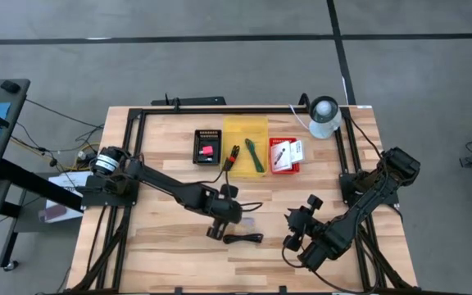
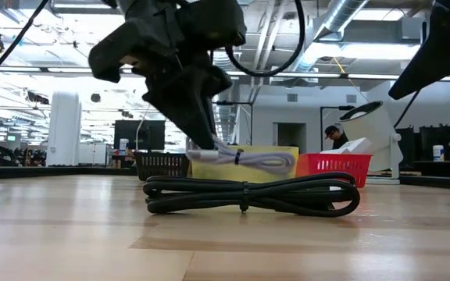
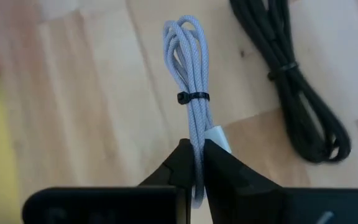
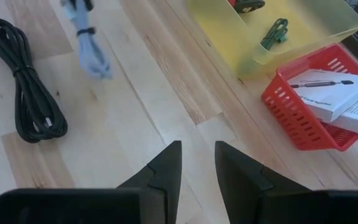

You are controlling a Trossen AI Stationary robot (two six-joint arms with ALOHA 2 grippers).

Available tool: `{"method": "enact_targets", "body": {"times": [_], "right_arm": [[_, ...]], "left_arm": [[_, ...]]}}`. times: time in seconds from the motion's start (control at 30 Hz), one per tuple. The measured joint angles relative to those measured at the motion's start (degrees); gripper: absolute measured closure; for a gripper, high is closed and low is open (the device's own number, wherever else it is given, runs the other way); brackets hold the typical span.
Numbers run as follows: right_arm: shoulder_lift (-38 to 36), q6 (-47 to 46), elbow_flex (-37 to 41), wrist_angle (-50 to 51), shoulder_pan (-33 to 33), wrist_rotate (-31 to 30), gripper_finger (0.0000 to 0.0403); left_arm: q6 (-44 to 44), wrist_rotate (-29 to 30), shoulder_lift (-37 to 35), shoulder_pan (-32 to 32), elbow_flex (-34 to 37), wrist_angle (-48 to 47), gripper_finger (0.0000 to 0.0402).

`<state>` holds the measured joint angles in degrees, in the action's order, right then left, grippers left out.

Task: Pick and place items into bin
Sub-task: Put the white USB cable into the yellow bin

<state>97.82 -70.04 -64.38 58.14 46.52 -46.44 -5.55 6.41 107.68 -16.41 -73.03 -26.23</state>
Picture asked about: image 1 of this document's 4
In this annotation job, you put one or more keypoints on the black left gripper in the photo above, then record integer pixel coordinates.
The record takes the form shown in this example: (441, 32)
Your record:
(223, 211)

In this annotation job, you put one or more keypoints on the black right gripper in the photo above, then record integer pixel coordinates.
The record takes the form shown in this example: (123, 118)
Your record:
(311, 227)

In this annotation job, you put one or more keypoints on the white card reader box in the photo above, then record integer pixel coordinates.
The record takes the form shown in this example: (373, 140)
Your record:
(281, 157)

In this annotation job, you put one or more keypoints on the pink wall charger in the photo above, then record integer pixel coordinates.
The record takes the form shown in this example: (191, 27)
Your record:
(207, 151)

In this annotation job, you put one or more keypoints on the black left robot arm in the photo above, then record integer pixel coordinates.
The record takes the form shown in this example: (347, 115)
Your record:
(166, 186)

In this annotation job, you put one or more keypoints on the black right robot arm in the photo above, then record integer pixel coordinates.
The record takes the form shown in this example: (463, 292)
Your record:
(363, 209)

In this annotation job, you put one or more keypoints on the red plastic bin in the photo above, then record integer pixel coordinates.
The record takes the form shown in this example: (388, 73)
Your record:
(296, 167)

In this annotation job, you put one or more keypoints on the black plastic bin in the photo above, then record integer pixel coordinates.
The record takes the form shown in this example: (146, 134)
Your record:
(216, 141)

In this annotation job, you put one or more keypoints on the yellow plastic bin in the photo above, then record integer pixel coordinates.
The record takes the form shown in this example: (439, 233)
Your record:
(240, 131)

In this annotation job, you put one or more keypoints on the black table edge clamp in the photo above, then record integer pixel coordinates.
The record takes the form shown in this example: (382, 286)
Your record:
(178, 291)
(283, 290)

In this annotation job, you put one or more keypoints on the white desk lamp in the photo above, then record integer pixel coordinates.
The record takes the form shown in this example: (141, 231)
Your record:
(324, 116)

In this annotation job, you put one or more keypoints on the white cardboard box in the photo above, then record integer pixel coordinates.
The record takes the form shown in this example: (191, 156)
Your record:
(70, 180)

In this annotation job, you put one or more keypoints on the grey side desk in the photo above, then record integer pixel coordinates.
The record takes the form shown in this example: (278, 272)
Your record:
(16, 123)

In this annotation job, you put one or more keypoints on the black computer mouse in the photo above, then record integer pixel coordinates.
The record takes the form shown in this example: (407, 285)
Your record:
(10, 86)

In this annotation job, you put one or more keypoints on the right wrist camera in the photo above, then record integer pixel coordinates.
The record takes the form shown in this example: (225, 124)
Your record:
(315, 201)

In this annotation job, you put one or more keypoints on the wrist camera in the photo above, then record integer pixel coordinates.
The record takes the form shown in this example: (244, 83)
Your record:
(228, 191)
(315, 201)

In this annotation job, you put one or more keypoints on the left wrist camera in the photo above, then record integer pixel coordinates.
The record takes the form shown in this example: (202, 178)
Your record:
(228, 191)

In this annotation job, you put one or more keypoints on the black aluminium table frame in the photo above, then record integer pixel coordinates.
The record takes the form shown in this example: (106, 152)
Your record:
(219, 110)

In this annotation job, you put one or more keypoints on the black frame clamp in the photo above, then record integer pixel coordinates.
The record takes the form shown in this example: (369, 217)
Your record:
(305, 101)

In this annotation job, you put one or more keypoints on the black metal bracket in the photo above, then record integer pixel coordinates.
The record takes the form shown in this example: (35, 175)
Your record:
(195, 101)

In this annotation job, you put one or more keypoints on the black desk frame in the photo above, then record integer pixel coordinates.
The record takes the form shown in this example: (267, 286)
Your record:
(35, 184)

